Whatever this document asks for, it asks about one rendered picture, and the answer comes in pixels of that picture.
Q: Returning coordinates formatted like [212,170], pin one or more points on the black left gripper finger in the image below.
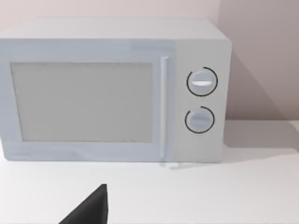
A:
[93,207]

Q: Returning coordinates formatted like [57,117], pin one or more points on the pale microwave door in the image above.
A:
[81,102]

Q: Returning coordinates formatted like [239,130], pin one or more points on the plain pale microwave knob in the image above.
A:
[199,119]

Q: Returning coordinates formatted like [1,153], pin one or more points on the microwave knob with white bar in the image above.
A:
[202,81]

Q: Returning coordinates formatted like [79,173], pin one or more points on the pale microwave oven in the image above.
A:
[201,46]

